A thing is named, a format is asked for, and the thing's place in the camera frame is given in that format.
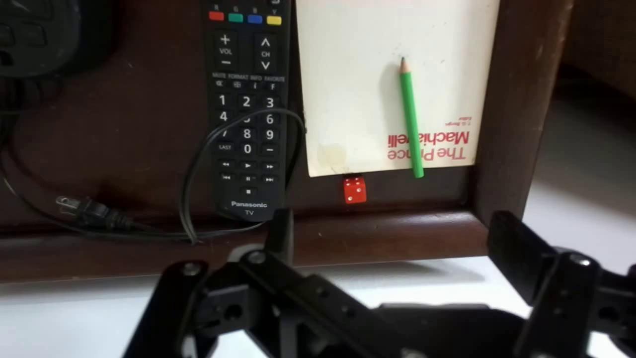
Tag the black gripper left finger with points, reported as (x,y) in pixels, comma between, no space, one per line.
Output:
(280,240)

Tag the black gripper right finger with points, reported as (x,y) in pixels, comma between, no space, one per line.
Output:
(522,256)

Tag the small pink die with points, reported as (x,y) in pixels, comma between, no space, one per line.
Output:
(353,192)

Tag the black Panasonic remote control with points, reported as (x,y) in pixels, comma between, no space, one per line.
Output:
(246,101)

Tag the white paperback book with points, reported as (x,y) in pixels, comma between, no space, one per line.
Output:
(349,87)

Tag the green pencil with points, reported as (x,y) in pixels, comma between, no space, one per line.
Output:
(409,120)

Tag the dark wooden tray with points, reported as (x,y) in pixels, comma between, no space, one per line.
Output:
(131,132)

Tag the black power adapter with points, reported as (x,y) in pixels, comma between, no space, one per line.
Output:
(35,33)

